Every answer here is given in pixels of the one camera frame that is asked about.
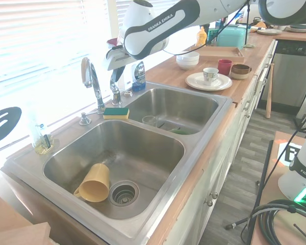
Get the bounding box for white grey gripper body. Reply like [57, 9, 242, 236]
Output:
[106, 47, 133, 71]

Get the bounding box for chrome faucet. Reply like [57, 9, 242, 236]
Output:
[81, 57, 107, 115]

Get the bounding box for blue dish soap bottle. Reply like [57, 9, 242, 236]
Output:
[131, 60, 146, 92]

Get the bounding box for yellow green dish sponge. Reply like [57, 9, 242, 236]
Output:
[103, 107, 130, 120]

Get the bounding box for chrome soap dispenser pump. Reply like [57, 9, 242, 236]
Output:
[79, 111, 92, 126]

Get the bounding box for clear ribbed drinking glass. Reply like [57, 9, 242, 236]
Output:
[142, 115, 158, 127]

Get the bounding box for white stacked bowl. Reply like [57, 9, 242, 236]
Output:
[176, 52, 200, 64]
[177, 61, 198, 70]

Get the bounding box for large white dinner plate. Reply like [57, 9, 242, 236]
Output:
[185, 72, 233, 91]

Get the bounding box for white window blinds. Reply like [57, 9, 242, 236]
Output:
[0, 0, 110, 156]

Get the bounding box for yellow mustard bottle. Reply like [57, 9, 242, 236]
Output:
[195, 26, 207, 47]

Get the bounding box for stainless steel double sink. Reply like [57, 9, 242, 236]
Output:
[1, 81, 233, 239]

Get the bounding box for white patterned teacup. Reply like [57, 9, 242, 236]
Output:
[202, 67, 219, 86]

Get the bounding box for clear bottle yellow liquid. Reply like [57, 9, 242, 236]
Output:
[28, 102, 54, 155]

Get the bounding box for wooden serving tray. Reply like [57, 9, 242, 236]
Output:
[180, 46, 245, 63]

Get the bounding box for small white plate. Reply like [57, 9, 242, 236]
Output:
[191, 73, 226, 89]

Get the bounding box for red cup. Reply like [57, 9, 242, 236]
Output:
[217, 59, 233, 76]

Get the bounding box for yellow plastic mug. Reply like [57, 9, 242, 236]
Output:
[73, 163, 110, 203]

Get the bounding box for teal bread box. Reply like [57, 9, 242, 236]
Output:
[217, 27, 250, 50]

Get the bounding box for black slotted spatula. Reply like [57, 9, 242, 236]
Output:
[0, 106, 23, 144]

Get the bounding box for perforated drain strainer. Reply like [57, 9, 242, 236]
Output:
[109, 180, 140, 206]

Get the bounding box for brown ceramic bowl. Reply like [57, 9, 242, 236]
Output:
[231, 63, 252, 80]

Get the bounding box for white wipes container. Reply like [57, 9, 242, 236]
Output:
[238, 5, 250, 25]

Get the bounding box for white kitchen cabinets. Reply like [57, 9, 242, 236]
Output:
[173, 40, 277, 245]

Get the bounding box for wooden baseball bat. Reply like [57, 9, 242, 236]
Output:
[265, 63, 275, 118]

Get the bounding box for stack of white plates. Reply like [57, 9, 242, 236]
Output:
[256, 28, 283, 35]

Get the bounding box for stainless steel dishwasher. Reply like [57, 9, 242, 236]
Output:
[260, 39, 306, 107]

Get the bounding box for black tripod stand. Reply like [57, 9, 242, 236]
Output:
[225, 139, 274, 245]

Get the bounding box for black white marker tag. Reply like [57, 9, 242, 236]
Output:
[276, 141, 304, 168]

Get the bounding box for chrome faucet lever handle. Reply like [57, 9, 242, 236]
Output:
[109, 81, 123, 106]

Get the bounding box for coiled black green cable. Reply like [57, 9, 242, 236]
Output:
[252, 199, 306, 245]

